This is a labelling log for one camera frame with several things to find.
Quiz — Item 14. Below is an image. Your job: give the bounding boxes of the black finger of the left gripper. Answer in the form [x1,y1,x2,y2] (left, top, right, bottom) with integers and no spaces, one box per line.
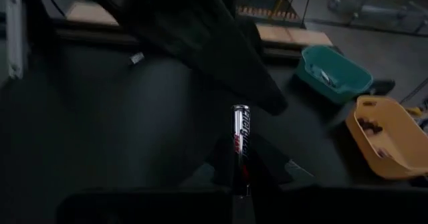
[160,3,288,116]
[239,16,265,62]

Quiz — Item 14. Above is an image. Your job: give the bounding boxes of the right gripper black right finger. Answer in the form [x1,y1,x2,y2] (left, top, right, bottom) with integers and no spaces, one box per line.
[249,135,296,189]

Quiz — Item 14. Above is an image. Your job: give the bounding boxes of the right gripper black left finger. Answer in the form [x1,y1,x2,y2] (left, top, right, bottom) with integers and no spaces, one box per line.
[207,135,235,189]

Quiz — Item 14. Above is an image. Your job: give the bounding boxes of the copper and black battery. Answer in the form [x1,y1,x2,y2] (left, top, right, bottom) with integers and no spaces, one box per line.
[367,122,384,135]
[356,116,372,131]
[376,146,393,160]

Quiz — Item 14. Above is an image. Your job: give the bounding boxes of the teal plastic bin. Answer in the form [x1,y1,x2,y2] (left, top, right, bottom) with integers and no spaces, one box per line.
[296,45,375,104]

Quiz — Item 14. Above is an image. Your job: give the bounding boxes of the yellow plastic bin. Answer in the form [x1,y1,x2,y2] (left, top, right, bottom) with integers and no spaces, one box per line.
[345,95,428,181]

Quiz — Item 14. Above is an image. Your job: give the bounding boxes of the silver frame bracket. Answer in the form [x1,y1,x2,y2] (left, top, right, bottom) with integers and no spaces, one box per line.
[5,0,28,81]

